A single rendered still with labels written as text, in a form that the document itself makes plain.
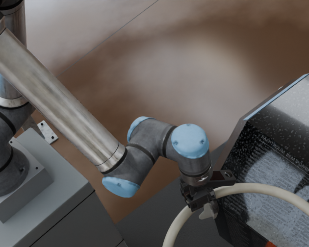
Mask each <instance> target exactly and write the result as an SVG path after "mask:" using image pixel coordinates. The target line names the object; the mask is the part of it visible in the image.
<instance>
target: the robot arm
mask: <svg viewBox="0 0 309 247"><path fill-rule="evenodd" d="M36 109H37V110H38V111H39V112H40V113H41V114H42V115H43V116H44V117H45V118H46V119H47V120H48V121H49V122H50V123H51V124H52V125H53V126H54V127H56V128H57V129H58V130H59V131H60V132H61V133H62V134H63V135H64V136H65V137H66V138H67V139H68V140H69V141H70V142H71V143H72V144H73V145H74V146H75V147H76V148H77V149H78V150H79V151H80V152H81V153H82V154H83V155H85V156H86V157H87V158H88V159H89V160H90V161H91V162H92V163H93V164H94V165H95V166H96V167H97V168H98V170H99V171H100V172H101V173H102V174H103V175H104V177H103V180H102V183H103V185H104V186H105V187H106V188H107V189H108V190H109V191H111V192H112V193H114V194H116V195H118V196H121V197H124V198H130V197H132V196H134V195H135V193H136V192H137V190H138V189H140V186H141V184H142V183H143V181H144V179H145V178H146V176H147V175H148V173H149V171H150V170H151V168H152V167H153V165H154V164H155V163H156V161H157V159H158V158H159V156H162V157H165V158H168V159H170V160H173V161H176V162H177V163H178V166H179V170H180V174H181V177H179V182H180V185H179V187H180V192H181V195H182V196H183V197H184V200H185V202H186V204H187V206H188V207H189V208H190V209H191V212H194V211H196V210H198V209H200V208H202V207H204V211H203V212H202V213H201V214H200V215H199V219H201V220H203V219H206V218H209V217H213V219H215V218H216V217H217V215H218V212H219V207H218V203H217V200H216V195H215V191H214V189H213V187H222V186H233V185H234V184H235V183H236V178H235V177H234V175H233V174H232V172H231V171H230V170H217V171H213V168H212V162H211V157H210V152H209V141H208V138H207V136H206V133H205V132H204V130H203V129H202V128H201V127H199V126H197V125H195V124H190V123H189V124H183V125H180V126H175V125H172V124H169V123H165V122H162V121H159V120H156V119H155V118H149V117H144V116H143V117H139V118H137V119H136V120H135V121H134V122H133V123H132V124H131V126H130V129H129V131H128V135H127V140H128V144H127V145H126V146H124V145H122V144H120V143H119V142H118V141H117V140H116V138H115V137H114V136H113V135H112V134H111V133H110V132H109V131H108V130H107V129H106V128H105V127H104V126H103V125H102V124H101V123H100V122H99V121H98V120H97V119H96V118H95V117H94V116H93V115H92V114H91V113H90V112H89V111H88V110H87V109H86V108H85V107H84V106H83V105H82V104H81V103H80V102H79V101H78V100H77V99H76V98H75V97H74V96H73V95H72V94H71V93H70V92H69V91H68V90H67V89H66V88H65V87H64V86H63V84H62V83H61V82H60V81H59V80H58V79H57V78H56V77H55V76H54V75H53V74H52V73H51V72H50V71H49V70H48V69H47V68H46V67H45V66H44V65H43V64H42V63H41V62H40V61H39V60H38V59H37V58H36V57H35V56H34V55H33V54H32V53H31V52H30V51H29V50H28V49H27V44H26V15H25V0H0V197H2V196H4V195H7V194H9V193H11V192H13V191H14V190H16V189H17V188H18V187H19V186H20V185H21V184H22V183H23V182H24V180H25V179H26V177H27V174H28V171H29V161H28V159H27V158H26V156H25V155H24V153H22V152H21V151H20V150H18V149H16V148H15V147H13V146H11V145H10V143H9V141H10V140H11V139H12V137H13V136H14V135H15V134H16V133H17V131H18V130H19V129H20V128H21V127H22V125H23V124H24V123H25V122H26V121H27V119H28V118H29V117H30V116H31V115H32V113H33V112H34V111H35V110H36ZM203 204H204V205H203Z"/></svg>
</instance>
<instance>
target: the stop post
mask: <svg viewBox="0 0 309 247"><path fill-rule="evenodd" d="M21 128H22V129H23V131H24V132H25V131H26V130H27V129H29V128H33V129H34V130H35V131H36V132H37V133H38V134H39V135H40V136H41V137H42V138H44V139H45V140H46V141H47V142H48V143H49V144H52V143H53V142H55V141H56V140H58V139H59V138H58V137H57V136H56V134H55V133H54V132H53V131H52V130H51V128H50V127H49V126H48V125H47V123H46V122H45V121H42V122H40V123H39V124H36V122H35V121H34V119H33V117H32V116H30V117H29V118H28V119H27V121H26V122H25V123H24V124H23V125H22V127H21Z"/></svg>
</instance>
